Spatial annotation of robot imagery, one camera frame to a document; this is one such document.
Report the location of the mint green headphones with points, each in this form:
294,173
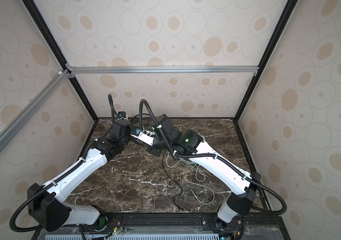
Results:
187,161

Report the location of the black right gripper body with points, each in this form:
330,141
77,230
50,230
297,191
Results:
157,145

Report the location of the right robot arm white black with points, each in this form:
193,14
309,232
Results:
192,146

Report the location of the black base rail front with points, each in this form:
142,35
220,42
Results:
172,226

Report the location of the black corner frame post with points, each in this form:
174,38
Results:
37,17
281,24

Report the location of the aluminium rail left diagonal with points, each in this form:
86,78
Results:
28,112

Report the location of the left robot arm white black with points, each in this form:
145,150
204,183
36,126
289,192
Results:
48,202

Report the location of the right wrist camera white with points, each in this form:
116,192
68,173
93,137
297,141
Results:
146,137

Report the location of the black corner frame post left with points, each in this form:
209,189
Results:
37,17

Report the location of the aluminium rail back horizontal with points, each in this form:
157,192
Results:
164,70

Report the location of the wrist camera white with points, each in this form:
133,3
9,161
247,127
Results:
146,137
122,115

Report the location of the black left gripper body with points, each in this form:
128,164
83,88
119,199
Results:
127,140

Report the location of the black corner frame post right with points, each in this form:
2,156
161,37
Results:
281,24

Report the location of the black blue gaming headphones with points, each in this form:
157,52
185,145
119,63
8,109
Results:
134,123

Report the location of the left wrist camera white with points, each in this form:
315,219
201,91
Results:
122,115

